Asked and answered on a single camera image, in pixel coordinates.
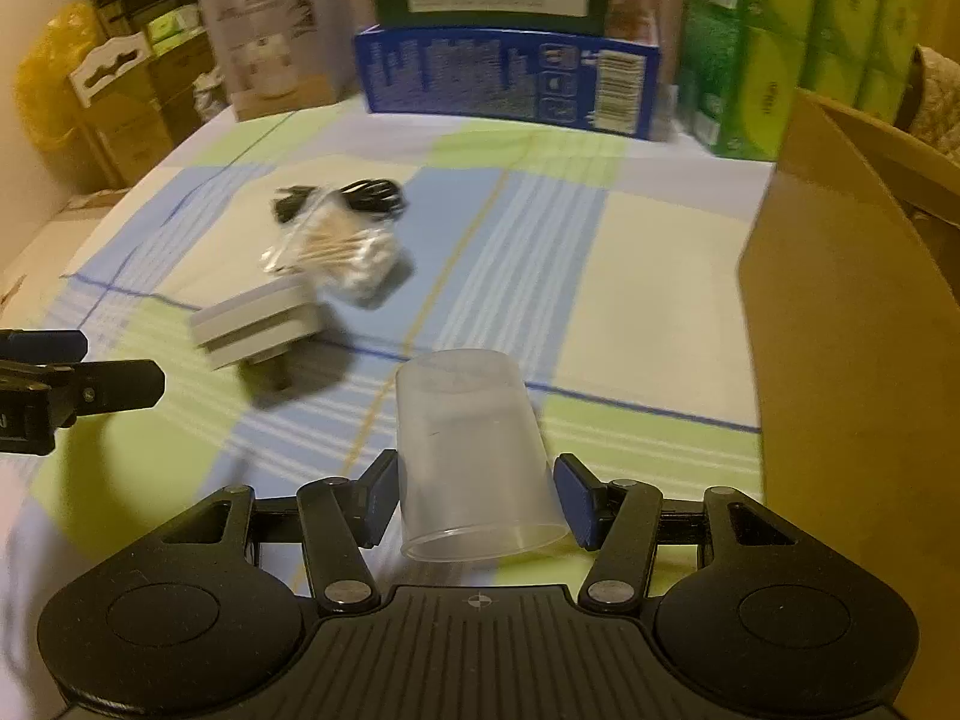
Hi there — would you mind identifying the beige quilted cushion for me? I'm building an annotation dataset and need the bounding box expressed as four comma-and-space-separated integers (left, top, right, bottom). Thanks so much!
904, 45, 960, 158

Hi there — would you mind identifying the clear plastic cup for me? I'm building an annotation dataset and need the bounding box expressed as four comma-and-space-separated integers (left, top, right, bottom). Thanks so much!
394, 349, 571, 562

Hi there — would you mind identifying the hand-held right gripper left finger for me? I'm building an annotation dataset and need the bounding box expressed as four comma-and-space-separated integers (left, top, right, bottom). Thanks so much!
161, 448, 398, 612

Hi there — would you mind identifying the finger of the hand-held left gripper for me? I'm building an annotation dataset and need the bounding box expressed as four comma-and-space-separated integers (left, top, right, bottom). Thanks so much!
0, 360, 166, 415
0, 328, 89, 362

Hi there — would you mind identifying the plaid bed sheet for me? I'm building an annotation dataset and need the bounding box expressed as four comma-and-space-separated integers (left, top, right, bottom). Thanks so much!
0, 105, 773, 616

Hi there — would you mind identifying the pile of cardboard boxes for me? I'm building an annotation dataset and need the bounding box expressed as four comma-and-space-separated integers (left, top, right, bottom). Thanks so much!
67, 0, 218, 188

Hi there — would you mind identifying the stack of green tissue packs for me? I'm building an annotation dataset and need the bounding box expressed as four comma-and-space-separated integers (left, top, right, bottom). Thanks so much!
679, 0, 931, 162

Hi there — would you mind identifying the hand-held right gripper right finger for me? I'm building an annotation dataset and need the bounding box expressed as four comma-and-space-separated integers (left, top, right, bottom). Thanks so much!
553, 454, 800, 610

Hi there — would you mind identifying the brown cardboard box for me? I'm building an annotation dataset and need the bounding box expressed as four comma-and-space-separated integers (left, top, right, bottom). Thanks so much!
739, 86, 960, 691

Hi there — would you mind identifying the blue carton box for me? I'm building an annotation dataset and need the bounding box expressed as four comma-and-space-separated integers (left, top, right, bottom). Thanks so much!
354, 24, 662, 140

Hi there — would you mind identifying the white humidifier box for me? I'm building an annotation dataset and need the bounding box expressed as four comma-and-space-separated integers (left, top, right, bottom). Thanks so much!
196, 0, 361, 122

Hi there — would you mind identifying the bag of cotton swabs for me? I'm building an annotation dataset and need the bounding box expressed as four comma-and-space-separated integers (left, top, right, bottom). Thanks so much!
262, 191, 413, 308

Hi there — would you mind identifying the black usb cable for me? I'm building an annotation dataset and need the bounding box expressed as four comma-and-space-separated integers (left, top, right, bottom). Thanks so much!
270, 178, 410, 226

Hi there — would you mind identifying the yellow plastic bag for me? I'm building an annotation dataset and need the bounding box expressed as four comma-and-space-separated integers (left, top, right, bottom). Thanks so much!
15, 4, 102, 158

